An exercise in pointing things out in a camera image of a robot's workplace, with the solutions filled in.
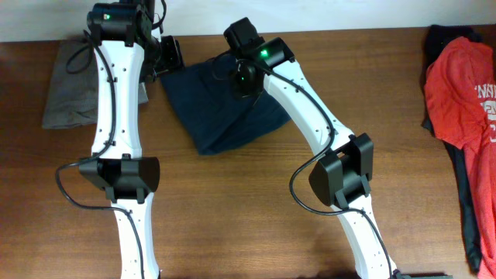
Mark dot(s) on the red t-shirt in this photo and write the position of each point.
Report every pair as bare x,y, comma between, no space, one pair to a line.
460,100

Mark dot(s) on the black garment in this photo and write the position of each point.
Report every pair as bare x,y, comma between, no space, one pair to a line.
437,38

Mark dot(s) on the grey folded shorts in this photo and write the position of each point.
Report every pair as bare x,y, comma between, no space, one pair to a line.
72,99

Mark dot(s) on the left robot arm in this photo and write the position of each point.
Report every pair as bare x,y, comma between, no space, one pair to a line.
130,49

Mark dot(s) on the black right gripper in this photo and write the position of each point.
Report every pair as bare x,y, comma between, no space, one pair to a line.
239,88

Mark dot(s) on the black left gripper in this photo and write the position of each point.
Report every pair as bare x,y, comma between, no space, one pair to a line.
174,58

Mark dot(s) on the navy blue shorts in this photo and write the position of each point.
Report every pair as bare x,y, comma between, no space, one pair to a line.
214,118

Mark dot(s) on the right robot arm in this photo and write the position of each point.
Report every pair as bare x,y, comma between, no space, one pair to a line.
342,162

